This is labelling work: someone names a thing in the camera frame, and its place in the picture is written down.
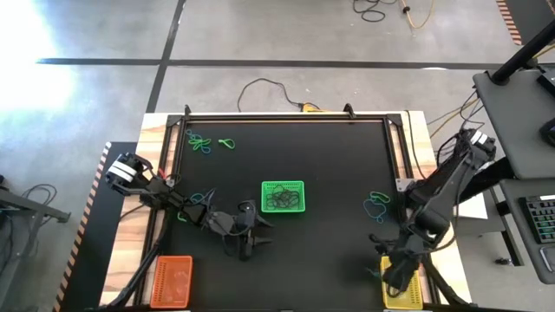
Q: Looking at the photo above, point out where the black cable bundle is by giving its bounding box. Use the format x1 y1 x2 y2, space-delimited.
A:
427 88 486 151

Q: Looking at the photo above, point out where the coiled black floor cable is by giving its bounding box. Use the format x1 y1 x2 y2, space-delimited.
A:
351 0 399 24

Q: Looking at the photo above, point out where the black computer mouse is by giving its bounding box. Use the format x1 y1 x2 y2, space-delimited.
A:
539 117 555 148

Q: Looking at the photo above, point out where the gray desk top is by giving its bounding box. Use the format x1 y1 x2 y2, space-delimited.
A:
472 64 555 181

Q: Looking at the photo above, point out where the black hazard-striped floor mat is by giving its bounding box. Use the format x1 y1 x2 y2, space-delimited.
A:
51 140 139 312
495 0 555 48

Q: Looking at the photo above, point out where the black looped cable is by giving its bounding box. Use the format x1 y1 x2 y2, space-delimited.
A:
20 183 59 210

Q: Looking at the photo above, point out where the yellow floor cable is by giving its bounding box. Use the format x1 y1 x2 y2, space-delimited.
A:
398 0 436 30

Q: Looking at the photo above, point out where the black aluminium table frame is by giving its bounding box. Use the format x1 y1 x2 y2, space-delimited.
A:
97 102 474 312

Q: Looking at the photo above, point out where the yellow plastic basket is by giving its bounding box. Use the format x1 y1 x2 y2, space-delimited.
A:
380 255 425 311

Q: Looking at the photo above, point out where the black backlit keyboard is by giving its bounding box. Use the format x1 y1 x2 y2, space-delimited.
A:
519 194 555 245

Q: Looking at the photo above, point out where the orange plastic basket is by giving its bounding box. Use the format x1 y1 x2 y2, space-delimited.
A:
149 255 194 310

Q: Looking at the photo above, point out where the tangle of dark rubber bands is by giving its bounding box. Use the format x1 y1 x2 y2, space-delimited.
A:
264 185 302 211

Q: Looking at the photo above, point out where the gray keyboard desk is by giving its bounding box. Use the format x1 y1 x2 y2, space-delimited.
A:
498 178 555 286

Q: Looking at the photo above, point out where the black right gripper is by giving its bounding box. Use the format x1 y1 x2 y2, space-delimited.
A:
369 235 424 301

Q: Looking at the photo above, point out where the white paper sheet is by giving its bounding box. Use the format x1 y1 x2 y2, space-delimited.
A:
454 190 489 221

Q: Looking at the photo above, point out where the black table mat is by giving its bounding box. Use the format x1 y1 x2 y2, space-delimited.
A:
166 119 408 309

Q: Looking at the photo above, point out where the black desk leg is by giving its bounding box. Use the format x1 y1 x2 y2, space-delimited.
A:
454 155 526 267

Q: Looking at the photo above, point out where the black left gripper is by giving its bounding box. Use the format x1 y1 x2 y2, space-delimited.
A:
206 199 276 263

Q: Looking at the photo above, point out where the black pole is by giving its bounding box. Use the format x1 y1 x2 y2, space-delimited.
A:
490 18 555 87

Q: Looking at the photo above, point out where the yellow power plug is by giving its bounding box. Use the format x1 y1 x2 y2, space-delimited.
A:
300 102 333 114

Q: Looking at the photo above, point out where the black desk device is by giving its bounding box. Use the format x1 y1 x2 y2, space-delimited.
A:
536 70 555 94

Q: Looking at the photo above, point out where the green plastic basket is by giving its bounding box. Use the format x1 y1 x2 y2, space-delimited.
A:
260 180 307 214

